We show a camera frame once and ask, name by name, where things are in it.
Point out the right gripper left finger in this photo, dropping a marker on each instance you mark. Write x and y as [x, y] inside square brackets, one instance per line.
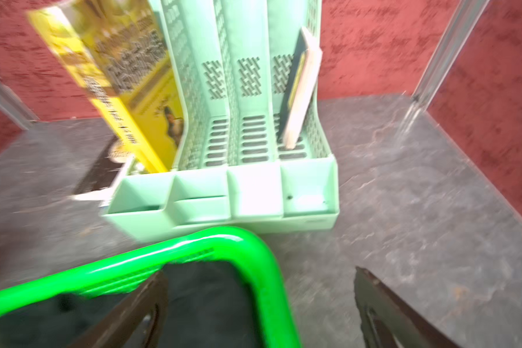
[150, 300]

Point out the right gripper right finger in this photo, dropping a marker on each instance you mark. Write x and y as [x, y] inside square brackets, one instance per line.
[388, 321]

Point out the green plastic basket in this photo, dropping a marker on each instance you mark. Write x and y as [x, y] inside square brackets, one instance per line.
[123, 273]

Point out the black t-shirt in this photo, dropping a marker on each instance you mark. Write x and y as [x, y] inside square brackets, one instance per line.
[208, 306]

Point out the pencil box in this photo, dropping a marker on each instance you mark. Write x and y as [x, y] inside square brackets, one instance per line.
[101, 181]

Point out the black moon book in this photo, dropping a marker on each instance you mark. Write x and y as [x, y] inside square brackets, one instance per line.
[115, 150]

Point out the mint green file organizer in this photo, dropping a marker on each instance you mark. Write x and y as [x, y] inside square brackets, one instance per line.
[232, 60]

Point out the dark green notebook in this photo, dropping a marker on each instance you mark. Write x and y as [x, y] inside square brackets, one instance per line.
[301, 85]

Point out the left corner metal profile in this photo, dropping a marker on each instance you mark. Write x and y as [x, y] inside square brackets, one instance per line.
[12, 106]

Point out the corner metal profile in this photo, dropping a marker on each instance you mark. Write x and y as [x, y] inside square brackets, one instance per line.
[457, 32]
[12, 106]

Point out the yellow book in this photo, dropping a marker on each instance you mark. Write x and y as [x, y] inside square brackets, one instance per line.
[116, 52]

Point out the right corner metal profile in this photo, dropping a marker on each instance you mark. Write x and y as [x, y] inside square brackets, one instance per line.
[457, 32]

